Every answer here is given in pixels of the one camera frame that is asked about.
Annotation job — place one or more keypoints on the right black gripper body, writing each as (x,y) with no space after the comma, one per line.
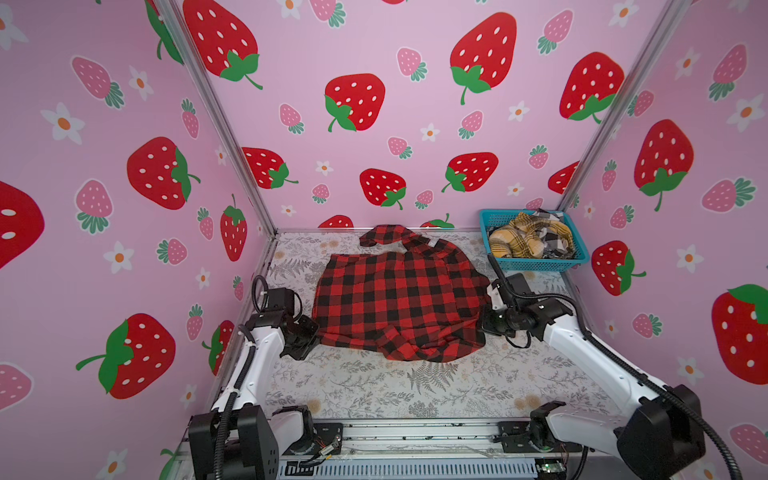
(498,321)

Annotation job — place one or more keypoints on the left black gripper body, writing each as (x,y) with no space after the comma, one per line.
(305,335)

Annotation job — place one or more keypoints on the red black plaid shirt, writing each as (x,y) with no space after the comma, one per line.
(423,303)

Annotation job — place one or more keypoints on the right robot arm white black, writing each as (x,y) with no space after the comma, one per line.
(653,433)

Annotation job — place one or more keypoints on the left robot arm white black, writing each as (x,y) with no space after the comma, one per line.
(238,438)

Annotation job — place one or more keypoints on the teal plastic basket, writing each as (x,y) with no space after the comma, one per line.
(495,218)

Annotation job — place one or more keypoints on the yellow plaid shirt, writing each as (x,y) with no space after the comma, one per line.
(540,235)

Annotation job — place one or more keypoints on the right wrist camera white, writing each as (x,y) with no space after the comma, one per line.
(494,293)

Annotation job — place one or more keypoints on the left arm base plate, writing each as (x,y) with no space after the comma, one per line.
(324,438)

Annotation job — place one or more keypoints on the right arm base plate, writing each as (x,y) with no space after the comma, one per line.
(518,436)

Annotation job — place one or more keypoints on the aluminium rail frame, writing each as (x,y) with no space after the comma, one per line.
(447,448)

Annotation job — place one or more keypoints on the right corner aluminium post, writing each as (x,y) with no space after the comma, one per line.
(660,34)

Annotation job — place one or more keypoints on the corner aluminium post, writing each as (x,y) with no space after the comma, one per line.
(214,43)
(660,34)

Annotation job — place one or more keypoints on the left corner aluminium post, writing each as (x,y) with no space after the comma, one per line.
(214,43)

